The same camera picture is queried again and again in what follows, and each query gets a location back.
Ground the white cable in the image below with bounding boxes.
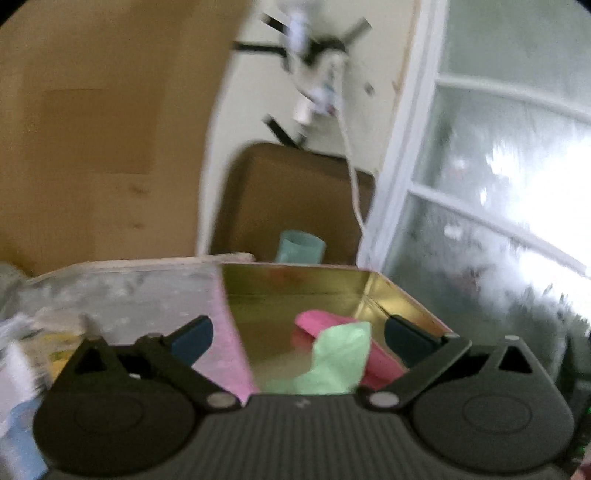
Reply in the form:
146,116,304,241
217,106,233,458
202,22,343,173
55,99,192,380
332,60,369,234

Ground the pale blue packet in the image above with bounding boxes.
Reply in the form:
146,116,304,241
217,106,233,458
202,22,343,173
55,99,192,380
0,397,49,480

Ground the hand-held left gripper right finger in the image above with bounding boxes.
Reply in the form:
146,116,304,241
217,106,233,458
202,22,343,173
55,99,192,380
369,315,533,411

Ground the white paper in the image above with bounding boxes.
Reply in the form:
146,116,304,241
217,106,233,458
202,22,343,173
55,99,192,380
0,316,54,418

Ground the pink cloth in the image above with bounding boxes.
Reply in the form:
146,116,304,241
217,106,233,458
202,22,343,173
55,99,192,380
293,310,408,391

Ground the black tape strip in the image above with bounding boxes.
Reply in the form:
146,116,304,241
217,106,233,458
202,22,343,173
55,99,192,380
341,17,373,43
260,13,293,34
262,115,306,149
232,41,288,55

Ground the brown chair back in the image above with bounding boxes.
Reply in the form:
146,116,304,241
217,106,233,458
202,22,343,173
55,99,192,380
210,142,376,267

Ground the frosted glass window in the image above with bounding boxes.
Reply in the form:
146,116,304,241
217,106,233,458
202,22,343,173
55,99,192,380
358,0,591,416

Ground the gold tin box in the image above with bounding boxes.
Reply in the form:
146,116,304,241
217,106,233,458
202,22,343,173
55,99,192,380
191,263,459,397

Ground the teal cup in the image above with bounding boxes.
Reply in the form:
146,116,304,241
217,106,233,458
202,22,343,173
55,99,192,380
276,230,327,265

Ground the white wall power strip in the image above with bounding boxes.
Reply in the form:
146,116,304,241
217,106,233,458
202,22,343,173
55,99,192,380
277,0,352,126

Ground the light green cloth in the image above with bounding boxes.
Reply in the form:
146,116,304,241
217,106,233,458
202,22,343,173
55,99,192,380
263,322,373,396

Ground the grey floral tablecloth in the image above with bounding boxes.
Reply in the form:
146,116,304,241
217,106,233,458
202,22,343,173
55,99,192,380
0,258,228,352

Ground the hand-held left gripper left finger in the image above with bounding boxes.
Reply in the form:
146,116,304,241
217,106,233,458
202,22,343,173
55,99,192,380
69,315,242,412

